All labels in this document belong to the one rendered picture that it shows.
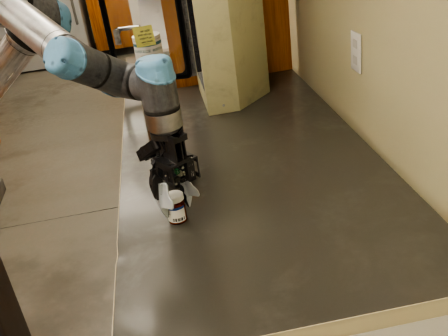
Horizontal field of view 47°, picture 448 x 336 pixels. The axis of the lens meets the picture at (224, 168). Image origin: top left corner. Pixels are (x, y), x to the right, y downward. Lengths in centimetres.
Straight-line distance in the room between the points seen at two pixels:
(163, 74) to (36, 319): 179
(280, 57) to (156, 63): 121
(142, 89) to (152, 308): 42
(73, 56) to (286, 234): 56
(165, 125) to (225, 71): 73
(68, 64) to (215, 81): 83
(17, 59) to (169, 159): 55
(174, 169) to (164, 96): 16
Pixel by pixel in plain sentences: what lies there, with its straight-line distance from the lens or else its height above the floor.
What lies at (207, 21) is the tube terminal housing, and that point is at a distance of 172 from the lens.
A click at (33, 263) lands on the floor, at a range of 301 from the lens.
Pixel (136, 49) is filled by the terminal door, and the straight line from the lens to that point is 208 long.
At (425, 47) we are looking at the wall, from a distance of 122.
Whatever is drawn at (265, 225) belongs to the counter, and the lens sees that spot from 117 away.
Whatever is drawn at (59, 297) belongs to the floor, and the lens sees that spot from 270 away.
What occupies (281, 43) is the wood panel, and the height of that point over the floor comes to 105.
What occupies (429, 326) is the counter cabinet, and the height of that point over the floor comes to 88.
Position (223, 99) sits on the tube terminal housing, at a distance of 179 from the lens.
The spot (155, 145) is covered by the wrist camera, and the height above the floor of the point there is 115.
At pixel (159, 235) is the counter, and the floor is 94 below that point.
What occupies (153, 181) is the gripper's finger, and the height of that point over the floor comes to 107.
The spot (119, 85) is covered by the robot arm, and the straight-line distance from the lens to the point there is 110.
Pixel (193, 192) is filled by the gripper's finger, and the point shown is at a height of 101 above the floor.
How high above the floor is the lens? 159
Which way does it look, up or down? 27 degrees down
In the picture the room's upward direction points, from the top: 8 degrees counter-clockwise
